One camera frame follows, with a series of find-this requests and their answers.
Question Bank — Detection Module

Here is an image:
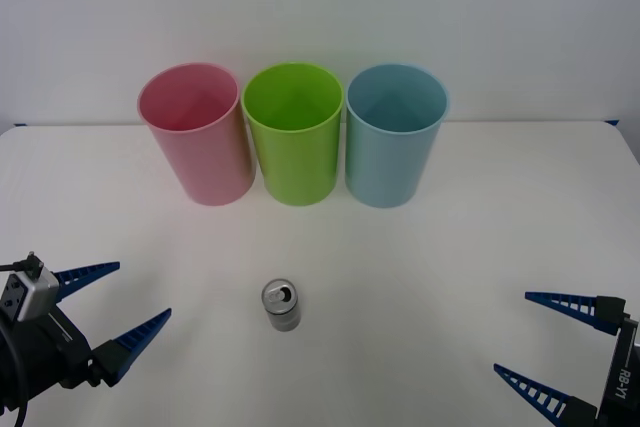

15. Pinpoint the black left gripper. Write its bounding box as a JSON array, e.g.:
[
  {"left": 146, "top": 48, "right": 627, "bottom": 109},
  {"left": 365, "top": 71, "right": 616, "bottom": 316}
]
[{"left": 3, "top": 261, "right": 173, "bottom": 399}]

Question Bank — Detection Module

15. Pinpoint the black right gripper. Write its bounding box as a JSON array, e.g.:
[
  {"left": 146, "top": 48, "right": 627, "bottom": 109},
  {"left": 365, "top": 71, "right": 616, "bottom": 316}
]
[{"left": 493, "top": 290, "right": 640, "bottom": 427}]

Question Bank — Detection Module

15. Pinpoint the black drink can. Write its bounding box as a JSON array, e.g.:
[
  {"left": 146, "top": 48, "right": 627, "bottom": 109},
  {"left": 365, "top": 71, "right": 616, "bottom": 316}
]
[{"left": 260, "top": 278, "right": 302, "bottom": 334}]

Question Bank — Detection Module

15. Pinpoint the pink plastic bin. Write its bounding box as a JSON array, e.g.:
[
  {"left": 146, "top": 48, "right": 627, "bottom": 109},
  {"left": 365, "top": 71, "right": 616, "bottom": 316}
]
[{"left": 137, "top": 61, "right": 258, "bottom": 207}]

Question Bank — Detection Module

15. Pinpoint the green plastic bin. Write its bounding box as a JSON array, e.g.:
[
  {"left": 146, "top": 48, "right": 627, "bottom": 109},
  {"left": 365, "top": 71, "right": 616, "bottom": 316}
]
[{"left": 240, "top": 61, "right": 345, "bottom": 207}]

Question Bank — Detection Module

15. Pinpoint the pale blue plastic bin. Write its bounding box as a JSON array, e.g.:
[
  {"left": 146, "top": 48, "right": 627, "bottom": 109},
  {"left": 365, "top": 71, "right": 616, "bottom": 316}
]
[{"left": 344, "top": 63, "right": 451, "bottom": 210}]

